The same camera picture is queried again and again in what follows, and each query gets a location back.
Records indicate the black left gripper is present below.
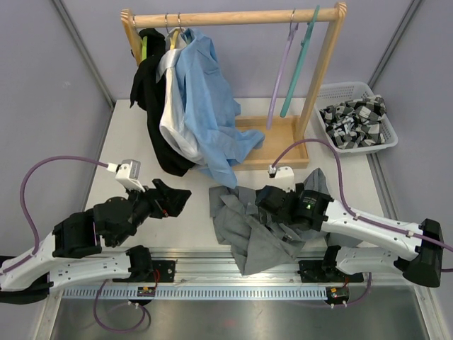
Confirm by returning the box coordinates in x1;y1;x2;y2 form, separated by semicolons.
112;178;192;247

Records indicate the grey shirt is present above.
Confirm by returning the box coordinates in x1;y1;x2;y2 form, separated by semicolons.
209;186;326;276

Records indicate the blue shirt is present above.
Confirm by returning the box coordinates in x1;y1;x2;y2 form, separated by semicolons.
176;28;265;188

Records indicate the black white checked shirt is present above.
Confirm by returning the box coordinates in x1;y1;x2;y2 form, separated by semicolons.
319;95;387;150

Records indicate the teal plastic hanger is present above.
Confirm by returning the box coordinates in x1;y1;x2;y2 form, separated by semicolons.
280;5;320;118

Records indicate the purple plastic hanger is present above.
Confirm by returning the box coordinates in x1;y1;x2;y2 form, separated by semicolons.
266;10;299;130

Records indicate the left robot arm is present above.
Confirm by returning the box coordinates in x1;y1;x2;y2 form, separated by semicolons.
1;178;192;305

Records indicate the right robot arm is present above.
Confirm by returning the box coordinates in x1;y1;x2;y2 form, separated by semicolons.
256;186;443;288

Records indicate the yellow plastic hanger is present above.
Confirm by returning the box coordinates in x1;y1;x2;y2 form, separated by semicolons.
169;28;181;50

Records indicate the green plastic hanger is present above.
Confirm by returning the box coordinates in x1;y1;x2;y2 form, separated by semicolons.
131;16;147;66

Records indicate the wooden clothes rack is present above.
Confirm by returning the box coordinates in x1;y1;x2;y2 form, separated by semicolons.
120;2;348;171

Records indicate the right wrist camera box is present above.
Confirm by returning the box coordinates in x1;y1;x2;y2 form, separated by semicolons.
266;165;296;192

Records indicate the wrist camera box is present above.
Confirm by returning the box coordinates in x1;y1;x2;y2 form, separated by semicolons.
115;159;145;192
266;165;296;192

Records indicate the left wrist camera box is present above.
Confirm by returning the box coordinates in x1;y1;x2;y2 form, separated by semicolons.
115;159;145;192

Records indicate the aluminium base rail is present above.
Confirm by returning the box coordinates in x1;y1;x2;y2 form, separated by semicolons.
47;247;432;286

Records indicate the white slotted cable duct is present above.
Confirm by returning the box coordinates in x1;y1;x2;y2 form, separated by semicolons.
63;285;327;300

